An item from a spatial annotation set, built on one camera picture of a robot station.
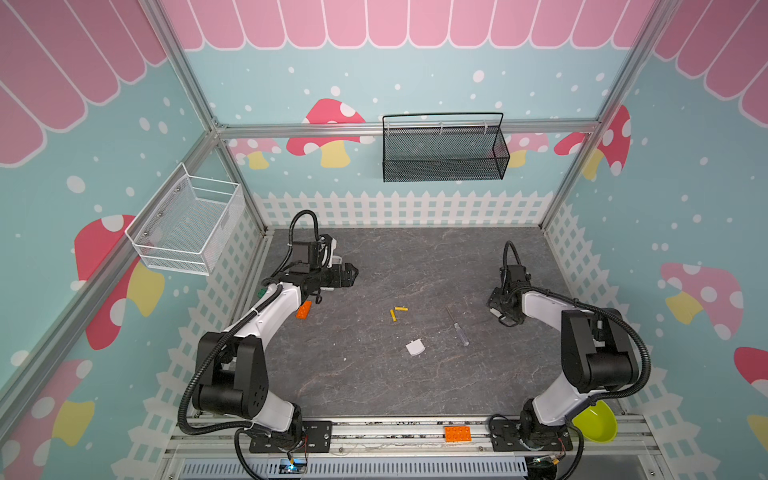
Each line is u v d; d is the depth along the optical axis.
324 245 0.77
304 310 0.97
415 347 0.89
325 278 0.77
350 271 0.81
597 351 0.47
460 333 0.92
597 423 0.76
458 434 0.74
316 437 0.74
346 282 0.80
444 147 0.94
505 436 0.74
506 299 0.71
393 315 0.96
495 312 0.93
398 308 0.97
